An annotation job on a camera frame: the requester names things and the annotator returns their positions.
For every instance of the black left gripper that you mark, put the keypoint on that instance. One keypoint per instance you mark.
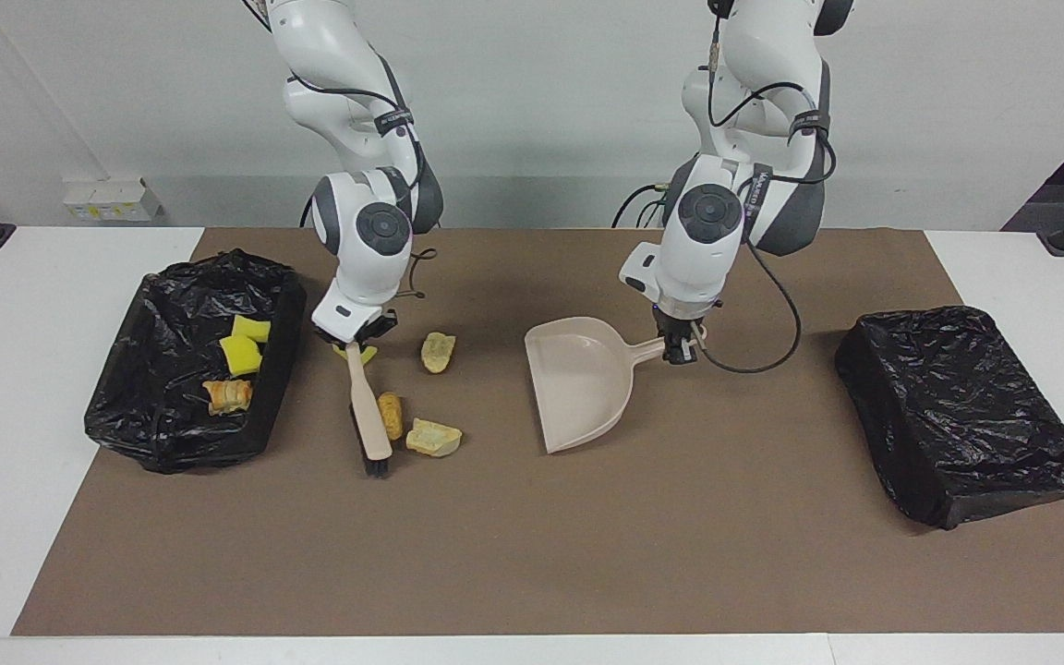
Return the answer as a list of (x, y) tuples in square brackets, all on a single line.
[(677, 323)]

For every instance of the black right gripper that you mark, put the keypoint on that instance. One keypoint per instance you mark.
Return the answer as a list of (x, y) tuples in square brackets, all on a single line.
[(368, 328)]

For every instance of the green and yellow sponge piece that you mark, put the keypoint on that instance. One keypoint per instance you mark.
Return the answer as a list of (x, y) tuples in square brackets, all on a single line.
[(366, 355)]

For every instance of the toy bread roll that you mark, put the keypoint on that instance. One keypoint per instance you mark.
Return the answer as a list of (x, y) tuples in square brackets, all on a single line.
[(438, 353)]

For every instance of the beige hand brush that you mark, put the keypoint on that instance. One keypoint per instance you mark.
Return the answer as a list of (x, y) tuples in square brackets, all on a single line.
[(368, 416)]

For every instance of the brown fried nugget toy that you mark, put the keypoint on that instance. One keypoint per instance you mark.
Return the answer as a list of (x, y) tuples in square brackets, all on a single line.
[(392, 417)]

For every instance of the beige plastic dustpan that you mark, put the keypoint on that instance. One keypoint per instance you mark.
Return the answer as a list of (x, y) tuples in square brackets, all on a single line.
[(578, 379)]

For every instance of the small yellow sponge piece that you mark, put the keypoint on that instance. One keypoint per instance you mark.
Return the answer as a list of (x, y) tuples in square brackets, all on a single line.
[(252, 329)]

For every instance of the pale bread slice piece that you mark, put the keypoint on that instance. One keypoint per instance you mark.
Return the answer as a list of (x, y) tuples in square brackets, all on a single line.
[(430, 439)]

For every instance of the large yellow sponge piece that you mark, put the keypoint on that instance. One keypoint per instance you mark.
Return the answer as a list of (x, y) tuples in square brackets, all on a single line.
[(241, 356)]

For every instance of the toy croissant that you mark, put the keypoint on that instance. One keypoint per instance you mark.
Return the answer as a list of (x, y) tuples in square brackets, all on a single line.
[(229, 397)]

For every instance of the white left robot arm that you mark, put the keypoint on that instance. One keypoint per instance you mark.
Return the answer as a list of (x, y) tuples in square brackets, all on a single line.
[(707, 217)]

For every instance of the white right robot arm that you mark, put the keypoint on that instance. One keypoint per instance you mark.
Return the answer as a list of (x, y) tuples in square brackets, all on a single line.
[(380, 231)]

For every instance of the open black bag bin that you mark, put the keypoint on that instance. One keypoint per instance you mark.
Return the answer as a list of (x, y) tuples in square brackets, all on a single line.
[(153, 416)]

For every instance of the closed black bag bin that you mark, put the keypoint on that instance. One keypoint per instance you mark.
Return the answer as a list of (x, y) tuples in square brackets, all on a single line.
[(957, 416)]

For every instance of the brown paper table mat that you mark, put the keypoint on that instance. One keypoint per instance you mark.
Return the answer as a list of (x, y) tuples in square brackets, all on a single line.
[(532, 573)]

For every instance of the white box on table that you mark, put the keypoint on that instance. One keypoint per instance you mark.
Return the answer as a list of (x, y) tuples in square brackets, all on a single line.
[(107, 199)]

